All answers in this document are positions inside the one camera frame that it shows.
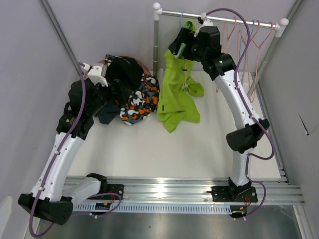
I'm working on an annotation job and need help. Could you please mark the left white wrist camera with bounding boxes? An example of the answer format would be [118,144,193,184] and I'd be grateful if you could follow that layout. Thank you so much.
[81,63,109,87]

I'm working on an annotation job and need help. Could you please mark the pink hanger with black shorts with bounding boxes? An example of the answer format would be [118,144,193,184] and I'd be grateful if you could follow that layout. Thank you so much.
[222,16,237,48]

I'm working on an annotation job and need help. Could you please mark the camouflage patterned shorts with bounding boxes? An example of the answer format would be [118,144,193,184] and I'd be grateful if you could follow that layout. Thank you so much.
[103,54,160,126]

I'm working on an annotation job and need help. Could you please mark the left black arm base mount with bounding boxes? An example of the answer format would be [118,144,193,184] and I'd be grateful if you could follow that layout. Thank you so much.
[88,184,124,200]

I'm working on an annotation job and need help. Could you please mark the grey slotted cable duct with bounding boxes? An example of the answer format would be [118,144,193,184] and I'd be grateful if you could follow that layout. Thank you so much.
[73,202,232,215]

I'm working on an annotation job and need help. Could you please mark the lime green shorts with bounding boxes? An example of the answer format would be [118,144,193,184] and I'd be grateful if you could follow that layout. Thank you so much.
[157,20,205,133]

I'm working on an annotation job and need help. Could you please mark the pink hanger with navy shorts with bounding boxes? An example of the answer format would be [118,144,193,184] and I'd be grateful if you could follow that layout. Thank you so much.
[240,20,261,103]

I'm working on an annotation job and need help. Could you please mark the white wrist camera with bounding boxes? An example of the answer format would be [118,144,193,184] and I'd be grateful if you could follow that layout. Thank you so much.
[81,63,109,87]
[194,12,214,37]

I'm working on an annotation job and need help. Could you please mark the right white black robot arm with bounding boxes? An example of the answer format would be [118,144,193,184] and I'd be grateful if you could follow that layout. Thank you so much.
[168,26,269,201]

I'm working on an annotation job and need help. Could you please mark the black shorts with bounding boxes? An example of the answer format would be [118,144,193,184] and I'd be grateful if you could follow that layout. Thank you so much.
[105,55,144,92]

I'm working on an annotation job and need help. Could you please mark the dark navy shorts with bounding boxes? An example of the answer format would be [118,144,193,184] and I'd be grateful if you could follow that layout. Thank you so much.
[97,103,120,124]

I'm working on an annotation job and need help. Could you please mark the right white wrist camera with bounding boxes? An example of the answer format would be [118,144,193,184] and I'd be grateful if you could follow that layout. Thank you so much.
[194,12,214,37]

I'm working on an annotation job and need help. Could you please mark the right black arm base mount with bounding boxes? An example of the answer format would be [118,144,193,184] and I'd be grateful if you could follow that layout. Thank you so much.
[207,183,258,203]

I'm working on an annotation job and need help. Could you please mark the white metal clothes rack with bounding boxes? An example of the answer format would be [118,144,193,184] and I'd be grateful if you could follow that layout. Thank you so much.
[144,2,290,100]

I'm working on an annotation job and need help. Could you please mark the translucent pink plastic basket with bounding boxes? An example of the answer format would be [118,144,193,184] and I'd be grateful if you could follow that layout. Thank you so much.
[83,55,155,119]

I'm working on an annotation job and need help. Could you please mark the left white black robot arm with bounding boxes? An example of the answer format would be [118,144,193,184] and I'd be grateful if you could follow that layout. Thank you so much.
[18,80,124,225]

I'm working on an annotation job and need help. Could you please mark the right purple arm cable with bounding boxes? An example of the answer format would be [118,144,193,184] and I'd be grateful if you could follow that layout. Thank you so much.
[203,7,277,220]

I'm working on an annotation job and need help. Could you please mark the aluminium extrusion rail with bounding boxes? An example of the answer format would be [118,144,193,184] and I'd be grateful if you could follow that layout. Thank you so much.
[108,177,305,205]

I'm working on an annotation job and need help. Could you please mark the light blue hanger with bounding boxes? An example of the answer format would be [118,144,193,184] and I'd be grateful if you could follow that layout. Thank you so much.
[179,11,195,31]

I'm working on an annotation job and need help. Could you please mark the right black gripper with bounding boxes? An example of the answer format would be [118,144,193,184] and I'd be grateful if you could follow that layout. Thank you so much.
[168,27,206,63]

